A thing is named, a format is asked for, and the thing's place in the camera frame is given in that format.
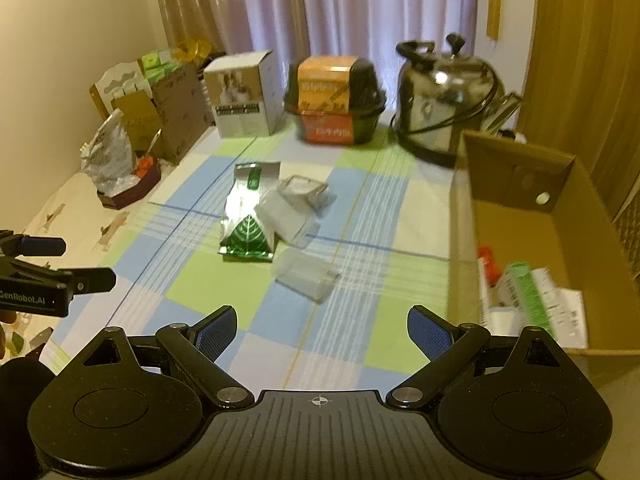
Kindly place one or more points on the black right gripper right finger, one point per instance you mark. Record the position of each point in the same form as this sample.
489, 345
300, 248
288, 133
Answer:
450, 350

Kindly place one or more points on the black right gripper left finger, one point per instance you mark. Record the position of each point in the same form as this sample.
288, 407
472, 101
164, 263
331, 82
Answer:
193, 351

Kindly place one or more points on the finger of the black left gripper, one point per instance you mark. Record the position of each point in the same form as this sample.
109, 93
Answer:
79, 280
18, 244

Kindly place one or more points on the white green medicine box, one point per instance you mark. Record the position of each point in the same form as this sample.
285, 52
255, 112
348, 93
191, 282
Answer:
499, 320

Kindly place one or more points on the red snack packet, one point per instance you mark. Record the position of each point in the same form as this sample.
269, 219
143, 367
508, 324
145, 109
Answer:
490, 265

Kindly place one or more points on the green slim box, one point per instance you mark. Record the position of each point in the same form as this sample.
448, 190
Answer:
528, 296

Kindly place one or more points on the white dinosaur medicine box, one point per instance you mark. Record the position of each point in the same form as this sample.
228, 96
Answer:
564, 309

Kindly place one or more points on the silver green foil pouch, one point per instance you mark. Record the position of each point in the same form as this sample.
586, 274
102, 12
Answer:
244, 236

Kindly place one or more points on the clear tray with white pad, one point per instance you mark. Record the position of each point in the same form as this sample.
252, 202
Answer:
308, 275

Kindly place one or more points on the clear plastic packaging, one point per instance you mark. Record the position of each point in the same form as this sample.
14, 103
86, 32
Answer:
294, 207

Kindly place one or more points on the dark red tray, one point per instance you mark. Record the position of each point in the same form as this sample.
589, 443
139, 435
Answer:
135, 187

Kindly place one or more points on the white crumpled bag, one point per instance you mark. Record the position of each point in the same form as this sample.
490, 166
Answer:
109, 156

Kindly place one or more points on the brown cardboard box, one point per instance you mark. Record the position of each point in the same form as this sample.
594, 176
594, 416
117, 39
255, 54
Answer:
534, 204

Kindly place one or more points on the checked tablecloth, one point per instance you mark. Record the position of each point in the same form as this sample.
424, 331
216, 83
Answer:
329, 315

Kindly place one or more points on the brown cardboard carton on floor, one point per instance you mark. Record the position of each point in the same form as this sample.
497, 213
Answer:
171, 120

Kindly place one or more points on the white wooden chair back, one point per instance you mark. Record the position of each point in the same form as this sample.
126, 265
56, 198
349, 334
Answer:
117, 81

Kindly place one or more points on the quilted brown chair cover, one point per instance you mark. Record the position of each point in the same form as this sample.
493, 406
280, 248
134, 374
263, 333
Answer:
628, 228

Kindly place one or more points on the stainless steel kettle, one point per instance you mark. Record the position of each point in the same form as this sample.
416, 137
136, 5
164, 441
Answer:
443, 93

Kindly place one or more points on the white product carton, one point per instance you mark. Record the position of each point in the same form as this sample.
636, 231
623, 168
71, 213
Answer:
246, 94

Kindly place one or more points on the yellow plastic bag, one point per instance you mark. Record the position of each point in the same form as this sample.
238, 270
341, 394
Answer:
192, 51

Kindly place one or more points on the black orange instant meal bowl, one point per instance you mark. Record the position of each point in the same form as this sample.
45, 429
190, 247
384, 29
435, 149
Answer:
334, 99

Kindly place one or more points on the purple curtain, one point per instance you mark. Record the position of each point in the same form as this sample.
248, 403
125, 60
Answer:
294, 29

